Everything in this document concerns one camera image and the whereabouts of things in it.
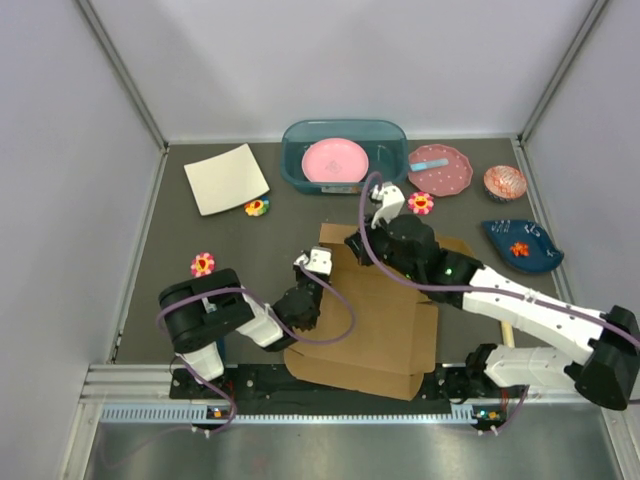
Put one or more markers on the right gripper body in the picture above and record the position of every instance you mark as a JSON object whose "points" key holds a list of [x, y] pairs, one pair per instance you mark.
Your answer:
{"points": [[378, 239]]}

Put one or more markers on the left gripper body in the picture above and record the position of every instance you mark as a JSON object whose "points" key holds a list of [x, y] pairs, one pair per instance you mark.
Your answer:
{"points": [[313, 286]]}

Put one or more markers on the brown cardboard box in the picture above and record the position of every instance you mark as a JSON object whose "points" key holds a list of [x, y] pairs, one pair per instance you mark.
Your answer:
{"points": [[393, 344]]}

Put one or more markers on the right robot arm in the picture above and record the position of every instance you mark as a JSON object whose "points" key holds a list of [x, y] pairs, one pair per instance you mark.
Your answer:
{"points": [[593, 352]]}

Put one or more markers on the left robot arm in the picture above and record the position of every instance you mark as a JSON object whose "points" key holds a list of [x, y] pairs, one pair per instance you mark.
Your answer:
{"points": [[195, 322]]}

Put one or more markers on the blue pink spoon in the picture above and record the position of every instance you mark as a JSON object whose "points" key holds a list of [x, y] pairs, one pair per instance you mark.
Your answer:
{"points": [[428, 165]]}

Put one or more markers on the pink polka dot plate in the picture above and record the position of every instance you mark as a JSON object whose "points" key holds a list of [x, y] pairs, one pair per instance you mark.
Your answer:
{"points": [[440, 182]]}

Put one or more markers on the pink round plate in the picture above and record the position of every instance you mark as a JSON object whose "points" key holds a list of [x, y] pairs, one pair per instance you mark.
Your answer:
{"points": [[335, 160]]}

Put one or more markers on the multicolour flower toy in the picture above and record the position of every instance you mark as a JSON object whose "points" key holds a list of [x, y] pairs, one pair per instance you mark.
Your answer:
{"points": [[257, 207]]}

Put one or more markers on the teal plastic basin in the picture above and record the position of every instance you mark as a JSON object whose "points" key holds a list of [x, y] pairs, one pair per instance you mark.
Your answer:
{"points": [[384, 142]]}

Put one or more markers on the red pink flower toy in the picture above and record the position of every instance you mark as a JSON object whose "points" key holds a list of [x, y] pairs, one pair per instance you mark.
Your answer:
{"points": [[203, 264]]}

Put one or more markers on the red orange candy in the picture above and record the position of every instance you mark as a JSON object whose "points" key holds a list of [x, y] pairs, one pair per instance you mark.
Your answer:
{"points": [[520, 249]]}

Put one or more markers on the white square plate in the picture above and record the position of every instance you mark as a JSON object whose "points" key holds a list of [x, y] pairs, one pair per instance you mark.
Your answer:
{"points": [[226, 181]]}

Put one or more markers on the dark blue leaf dish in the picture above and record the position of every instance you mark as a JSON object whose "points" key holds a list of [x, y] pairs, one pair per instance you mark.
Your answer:
{"points": [[544, 255]]}

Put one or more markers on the wooden stick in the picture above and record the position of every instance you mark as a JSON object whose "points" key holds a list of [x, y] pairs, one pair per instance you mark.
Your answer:
{"points": [[507, 335]]}

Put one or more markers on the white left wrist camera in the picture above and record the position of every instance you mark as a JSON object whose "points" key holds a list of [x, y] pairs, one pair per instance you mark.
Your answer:
{"points": [[317, 260]]}

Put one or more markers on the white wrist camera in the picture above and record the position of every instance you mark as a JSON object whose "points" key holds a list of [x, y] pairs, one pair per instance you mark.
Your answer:
{"points": [[389, 200], [317, 260]]}

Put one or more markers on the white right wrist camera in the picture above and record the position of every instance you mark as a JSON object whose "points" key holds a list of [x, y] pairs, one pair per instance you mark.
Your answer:
{"points": [[389, 200]]}

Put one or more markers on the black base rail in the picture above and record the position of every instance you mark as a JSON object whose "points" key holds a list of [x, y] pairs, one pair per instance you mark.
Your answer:
{"points": [[255, 382]]}

